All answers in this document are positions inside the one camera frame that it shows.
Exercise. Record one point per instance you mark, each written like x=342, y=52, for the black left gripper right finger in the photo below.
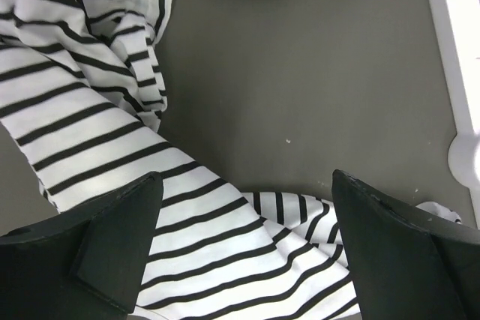
x=405, y=263

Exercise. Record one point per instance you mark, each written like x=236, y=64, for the black white striped tank top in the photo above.
x=82, y=96

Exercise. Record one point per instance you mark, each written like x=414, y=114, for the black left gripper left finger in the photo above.
x=88, y=260

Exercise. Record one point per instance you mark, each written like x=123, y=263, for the white garment rack stand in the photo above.
x=456, y=24

